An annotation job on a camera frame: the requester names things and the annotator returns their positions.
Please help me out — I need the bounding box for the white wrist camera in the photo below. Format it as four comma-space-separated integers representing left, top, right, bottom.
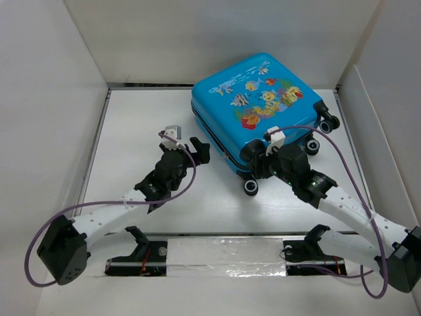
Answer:
159, 125, 187, 153
264, 126, 286, 157

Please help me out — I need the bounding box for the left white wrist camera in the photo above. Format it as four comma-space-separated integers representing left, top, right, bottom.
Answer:
159, 125, 187, 153

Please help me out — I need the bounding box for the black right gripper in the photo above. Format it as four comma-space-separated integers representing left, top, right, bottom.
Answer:
245, 142, 295, 188

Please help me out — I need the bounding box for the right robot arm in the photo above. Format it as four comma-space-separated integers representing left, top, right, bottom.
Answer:
243, 142, 420, 293

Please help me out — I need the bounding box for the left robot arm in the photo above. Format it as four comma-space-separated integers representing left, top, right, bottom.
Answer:
36, 134, 210, 286

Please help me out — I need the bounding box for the blue child suitcase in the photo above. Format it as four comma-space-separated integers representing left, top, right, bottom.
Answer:
191, 53, 340, 196

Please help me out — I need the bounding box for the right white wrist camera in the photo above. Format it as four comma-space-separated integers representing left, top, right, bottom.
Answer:
264, 126, 286, 157

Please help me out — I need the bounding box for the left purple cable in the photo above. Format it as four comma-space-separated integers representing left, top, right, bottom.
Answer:
24, 131, 197, 288

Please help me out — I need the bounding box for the metal base rail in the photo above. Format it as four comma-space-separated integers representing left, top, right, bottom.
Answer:
86, 232, 347, 278

